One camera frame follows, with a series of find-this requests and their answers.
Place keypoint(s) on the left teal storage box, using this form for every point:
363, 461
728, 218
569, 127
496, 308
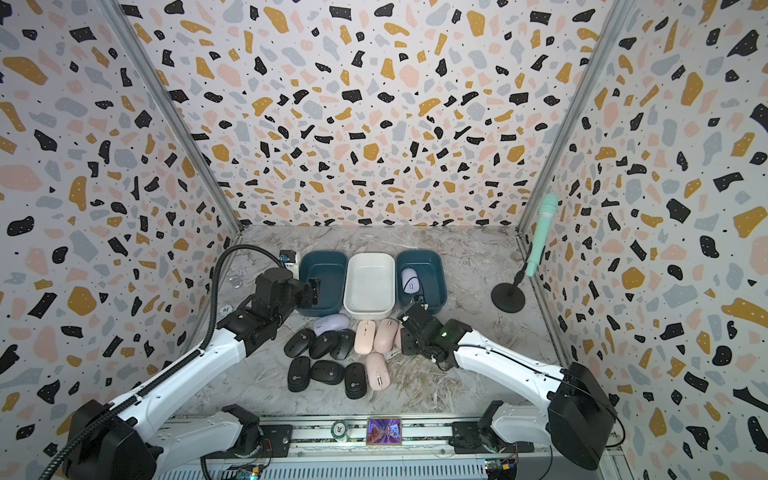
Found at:
329, 268

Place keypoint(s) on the black mouse lower middle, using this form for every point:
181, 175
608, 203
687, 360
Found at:
327, 372

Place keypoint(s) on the white storage box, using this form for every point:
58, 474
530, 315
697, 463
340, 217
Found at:
369, 292

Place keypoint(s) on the black mouse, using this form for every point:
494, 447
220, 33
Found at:
299, 375
344, 346
355, 381
323, 344
299, 343
327, 372

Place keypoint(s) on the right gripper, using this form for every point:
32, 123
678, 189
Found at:
408, 341

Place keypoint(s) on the purple mouse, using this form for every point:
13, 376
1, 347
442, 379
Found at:
410, 281
333, 322

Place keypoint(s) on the black mouse upper middle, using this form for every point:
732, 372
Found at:
323, 344

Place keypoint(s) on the round green button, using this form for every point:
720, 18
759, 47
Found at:
340, 431

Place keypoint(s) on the black mouse lower right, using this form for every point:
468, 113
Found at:
355, 381

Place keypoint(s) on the black mouse upper right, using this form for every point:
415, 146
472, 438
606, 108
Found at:
344, 346

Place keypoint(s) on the small colourful screen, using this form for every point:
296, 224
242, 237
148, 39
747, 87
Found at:
384, 432

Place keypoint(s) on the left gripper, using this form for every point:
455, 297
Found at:
312, 292

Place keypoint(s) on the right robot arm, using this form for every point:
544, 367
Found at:
574, 415

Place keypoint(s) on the pink mouse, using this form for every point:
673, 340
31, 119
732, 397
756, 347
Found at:
365, 337
385, 335
377, 372

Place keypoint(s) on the black mouse lower left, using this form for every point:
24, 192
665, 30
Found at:
299, 375

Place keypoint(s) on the black mouse upper left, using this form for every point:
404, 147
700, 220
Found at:
299, 343

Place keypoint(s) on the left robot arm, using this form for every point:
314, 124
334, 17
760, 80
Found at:
125, 438

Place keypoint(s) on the green microphone on stand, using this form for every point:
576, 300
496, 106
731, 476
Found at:
508, 297

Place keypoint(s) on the right teal storage box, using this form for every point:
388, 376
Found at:
429, 267

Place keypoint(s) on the aluminium front rail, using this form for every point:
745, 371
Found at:
423, 454

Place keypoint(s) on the teal storage box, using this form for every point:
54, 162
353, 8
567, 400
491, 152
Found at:
329, 268
429, 267

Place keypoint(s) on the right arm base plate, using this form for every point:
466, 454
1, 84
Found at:
465, 438

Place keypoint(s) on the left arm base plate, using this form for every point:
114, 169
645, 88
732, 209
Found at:
273, 441

